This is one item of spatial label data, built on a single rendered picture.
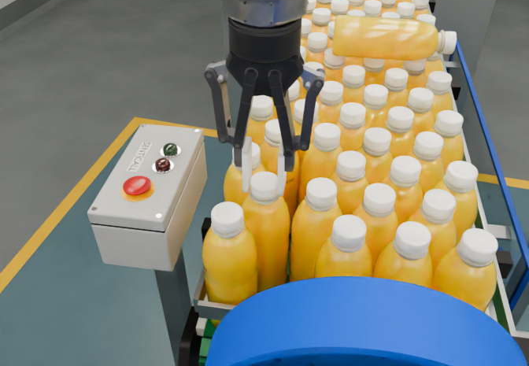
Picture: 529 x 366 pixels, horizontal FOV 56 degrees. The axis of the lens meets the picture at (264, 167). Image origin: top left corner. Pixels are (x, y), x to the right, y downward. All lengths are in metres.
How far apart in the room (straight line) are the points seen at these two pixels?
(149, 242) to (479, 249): 0.40
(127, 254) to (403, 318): 0.42
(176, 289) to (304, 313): 0.51
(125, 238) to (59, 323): 1.32
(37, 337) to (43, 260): 0.35
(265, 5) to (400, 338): 0.30
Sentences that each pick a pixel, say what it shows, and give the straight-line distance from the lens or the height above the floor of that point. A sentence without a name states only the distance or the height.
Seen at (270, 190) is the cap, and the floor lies 1.11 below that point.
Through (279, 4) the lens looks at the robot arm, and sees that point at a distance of 0.47.
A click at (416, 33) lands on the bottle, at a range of 0.92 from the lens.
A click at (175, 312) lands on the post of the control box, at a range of 0.92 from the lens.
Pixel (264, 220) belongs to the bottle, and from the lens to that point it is 0.66.
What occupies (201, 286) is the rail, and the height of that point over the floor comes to 0.98.
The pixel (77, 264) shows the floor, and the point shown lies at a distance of 2.12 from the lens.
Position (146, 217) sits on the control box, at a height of 1.10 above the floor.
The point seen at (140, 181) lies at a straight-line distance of 0.66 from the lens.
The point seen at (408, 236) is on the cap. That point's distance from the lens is 0.60.
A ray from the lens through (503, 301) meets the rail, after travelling 0.75.
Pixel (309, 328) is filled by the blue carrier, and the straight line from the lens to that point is 0.37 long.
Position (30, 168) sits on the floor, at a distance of 2.67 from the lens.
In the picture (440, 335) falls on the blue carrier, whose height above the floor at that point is 1.23.
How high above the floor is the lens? 1.54
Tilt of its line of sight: 40 degrees down
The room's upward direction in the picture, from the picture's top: straight up
